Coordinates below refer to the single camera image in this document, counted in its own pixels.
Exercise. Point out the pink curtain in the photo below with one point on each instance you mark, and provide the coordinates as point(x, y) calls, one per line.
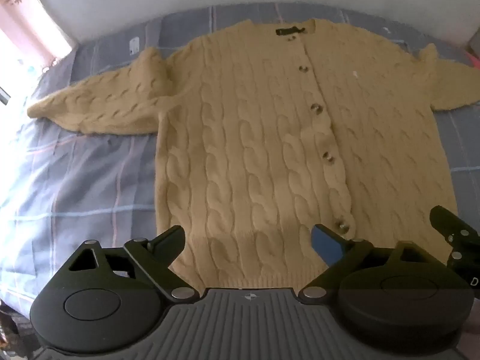
point(28, 26)

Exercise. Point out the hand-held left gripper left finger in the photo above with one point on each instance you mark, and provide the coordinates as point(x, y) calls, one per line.
point(169, 240)

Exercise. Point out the pink cloth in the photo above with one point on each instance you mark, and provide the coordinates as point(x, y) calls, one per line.
point(474, 55)

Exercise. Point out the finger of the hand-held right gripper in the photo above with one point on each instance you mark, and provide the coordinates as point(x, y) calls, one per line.
point(448, 222)

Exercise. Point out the blue plaid bed sheet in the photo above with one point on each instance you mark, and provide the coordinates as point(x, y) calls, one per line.
point(75, 180)

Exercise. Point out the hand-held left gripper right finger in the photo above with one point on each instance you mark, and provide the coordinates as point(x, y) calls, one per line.
point(329, 246)

